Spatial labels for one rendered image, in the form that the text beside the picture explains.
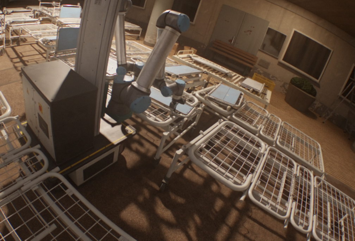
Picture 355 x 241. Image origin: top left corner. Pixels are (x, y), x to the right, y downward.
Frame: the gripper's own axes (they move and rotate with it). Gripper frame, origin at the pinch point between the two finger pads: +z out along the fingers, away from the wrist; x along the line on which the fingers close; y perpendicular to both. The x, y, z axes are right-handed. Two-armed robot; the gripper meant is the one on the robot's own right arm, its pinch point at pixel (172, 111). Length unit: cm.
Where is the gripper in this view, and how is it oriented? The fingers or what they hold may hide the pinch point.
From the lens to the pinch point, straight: 180.8
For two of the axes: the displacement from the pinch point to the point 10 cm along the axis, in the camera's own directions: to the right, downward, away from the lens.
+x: -4.3, 5.0, -7.5
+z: -2.2, 7.5, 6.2
